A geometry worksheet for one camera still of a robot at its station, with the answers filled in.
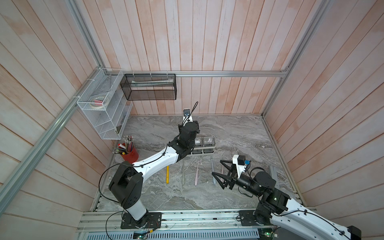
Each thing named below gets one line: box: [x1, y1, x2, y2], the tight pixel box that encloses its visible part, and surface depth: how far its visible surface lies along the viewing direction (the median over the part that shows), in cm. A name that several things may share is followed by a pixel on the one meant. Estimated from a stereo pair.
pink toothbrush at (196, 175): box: [195, 160, 200, 186], surface depth 90 cm
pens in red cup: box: [112, 135, 134, 155], surface depth 88 cm
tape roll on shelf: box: [89, 95, 108, 109], surface depth 74 cm
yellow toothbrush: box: [166, 165, 170, 184], surface depth 90 cm
